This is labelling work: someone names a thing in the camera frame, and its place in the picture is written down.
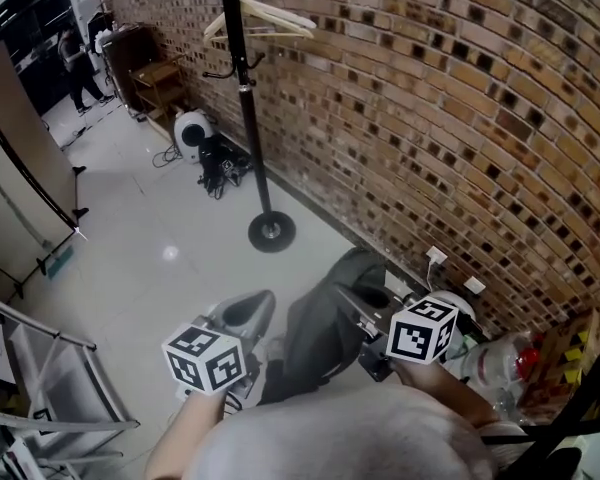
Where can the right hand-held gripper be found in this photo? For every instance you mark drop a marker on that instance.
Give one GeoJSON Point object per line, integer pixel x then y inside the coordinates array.
{"type": "Point", "coordinates": [420, 335]}

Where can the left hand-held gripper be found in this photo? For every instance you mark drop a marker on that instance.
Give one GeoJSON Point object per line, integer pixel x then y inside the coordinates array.
{"type": "Point", "coordinates": [205, 363]}

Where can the dark grey fabric bag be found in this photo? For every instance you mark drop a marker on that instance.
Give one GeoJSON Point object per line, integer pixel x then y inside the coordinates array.
{"type": "Point", "coordinates": [320, 338]}

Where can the black metal coat rack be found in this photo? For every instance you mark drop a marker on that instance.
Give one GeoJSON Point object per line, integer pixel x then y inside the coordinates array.
{"type": "Point", "coordinates": [252, 133]}

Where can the person's left forearm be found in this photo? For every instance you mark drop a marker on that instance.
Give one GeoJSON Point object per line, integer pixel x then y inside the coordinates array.
{"type": "Point", "coordinates": [190, 433]}

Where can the person's right forearm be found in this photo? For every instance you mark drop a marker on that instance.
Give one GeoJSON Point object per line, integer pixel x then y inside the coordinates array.
{"type": "Point", "coordinates": [440, 388]}

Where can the grey metal shelf rack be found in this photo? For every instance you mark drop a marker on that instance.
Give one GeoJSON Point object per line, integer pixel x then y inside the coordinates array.
{"type": "Point", "coordinates": [55, 368]}

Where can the white rounded device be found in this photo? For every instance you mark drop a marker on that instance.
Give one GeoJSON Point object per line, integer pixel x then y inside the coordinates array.
{"type": "Point", "coordinates": [462, 305]}

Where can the clear plastic bottle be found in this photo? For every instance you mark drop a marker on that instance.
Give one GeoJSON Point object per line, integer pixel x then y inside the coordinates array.
{"type": "Point", "coordinates": [495, 363]}

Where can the person's grey shirt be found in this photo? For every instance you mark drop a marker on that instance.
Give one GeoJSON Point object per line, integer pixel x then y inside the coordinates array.
{"type": "Point", "coordinates": [340, 438]}

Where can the white round appliance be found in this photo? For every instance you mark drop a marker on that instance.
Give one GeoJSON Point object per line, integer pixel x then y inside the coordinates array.
{"type": "Point", "coordinates": [192, 133]}

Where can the brown cardboard box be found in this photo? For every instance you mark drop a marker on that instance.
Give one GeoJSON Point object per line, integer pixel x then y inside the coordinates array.
{"type": "Point", "coordinates": [565, 358]}

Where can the black metal stand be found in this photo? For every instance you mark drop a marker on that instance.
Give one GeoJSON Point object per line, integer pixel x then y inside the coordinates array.
{"type": "Point", "coordinates": [580, 408]}

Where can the light wooden shelf cart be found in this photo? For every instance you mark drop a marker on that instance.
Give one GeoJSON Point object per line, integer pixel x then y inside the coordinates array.
{"type": "Point", "coordinates": [160, 85]}

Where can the beige folding partition screen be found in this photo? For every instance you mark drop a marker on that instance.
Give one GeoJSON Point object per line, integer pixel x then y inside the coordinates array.
{"type": "Point", "coordinates": [15, 168]}

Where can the dark wooden cabinet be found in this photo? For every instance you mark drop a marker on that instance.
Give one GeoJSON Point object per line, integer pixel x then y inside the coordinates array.
{"type": "Point", "coordinates": [127, 53]}

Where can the light wooden clothes hanger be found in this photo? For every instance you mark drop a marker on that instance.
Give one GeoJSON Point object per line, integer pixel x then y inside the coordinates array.
{"type": "Point", "coordinates": [280, 15]}

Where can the black glass door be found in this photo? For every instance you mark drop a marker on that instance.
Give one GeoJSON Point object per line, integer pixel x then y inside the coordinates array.
{"type": "Point", "coordinates": [35, 38]}

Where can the white wall socket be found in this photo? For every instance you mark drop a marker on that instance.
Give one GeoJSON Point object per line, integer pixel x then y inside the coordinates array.
{"type": "Point", "coordinates": [474, 285]}
{"type": "Point", "coordinates": [436, 255]}

